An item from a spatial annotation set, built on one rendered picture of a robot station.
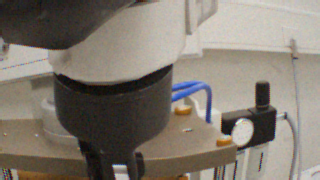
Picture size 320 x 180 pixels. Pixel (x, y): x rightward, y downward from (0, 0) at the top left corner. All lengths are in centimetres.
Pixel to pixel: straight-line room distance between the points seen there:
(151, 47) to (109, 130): 5
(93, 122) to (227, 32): 83
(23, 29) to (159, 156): 36
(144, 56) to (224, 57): 89
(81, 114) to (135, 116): 3
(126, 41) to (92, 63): 2
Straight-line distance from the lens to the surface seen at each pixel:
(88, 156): 48
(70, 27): 32
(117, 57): 42
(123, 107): 44
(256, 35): 127
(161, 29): 42
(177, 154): 66
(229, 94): 132
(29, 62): 84
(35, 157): 64
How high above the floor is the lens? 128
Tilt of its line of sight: 10 degrees down
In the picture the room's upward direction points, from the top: 3 degrees counter-clockwise
